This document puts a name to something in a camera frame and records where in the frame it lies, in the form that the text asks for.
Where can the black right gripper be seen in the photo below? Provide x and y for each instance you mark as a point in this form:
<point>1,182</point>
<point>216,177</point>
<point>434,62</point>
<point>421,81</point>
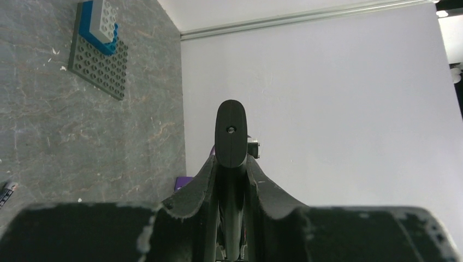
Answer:
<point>253,147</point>

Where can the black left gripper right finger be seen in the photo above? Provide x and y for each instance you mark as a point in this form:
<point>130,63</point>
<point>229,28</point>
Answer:
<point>273,219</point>

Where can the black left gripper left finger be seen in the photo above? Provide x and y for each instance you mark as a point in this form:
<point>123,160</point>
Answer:
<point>184,228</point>

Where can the purple box device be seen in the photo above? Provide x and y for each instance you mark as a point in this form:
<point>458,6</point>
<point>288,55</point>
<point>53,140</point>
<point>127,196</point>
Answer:
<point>181,181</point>

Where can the dark grey lego baseplate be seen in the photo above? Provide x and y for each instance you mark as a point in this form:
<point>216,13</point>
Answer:
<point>102,65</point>

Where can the blue lego brick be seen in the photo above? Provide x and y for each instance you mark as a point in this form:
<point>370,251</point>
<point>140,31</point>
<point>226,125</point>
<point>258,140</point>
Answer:
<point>84,26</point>

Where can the AAA battery lower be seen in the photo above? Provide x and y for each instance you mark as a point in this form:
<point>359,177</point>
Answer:
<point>7,191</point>

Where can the light grey lego brick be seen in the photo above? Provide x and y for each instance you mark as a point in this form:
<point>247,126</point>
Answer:
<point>102,22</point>

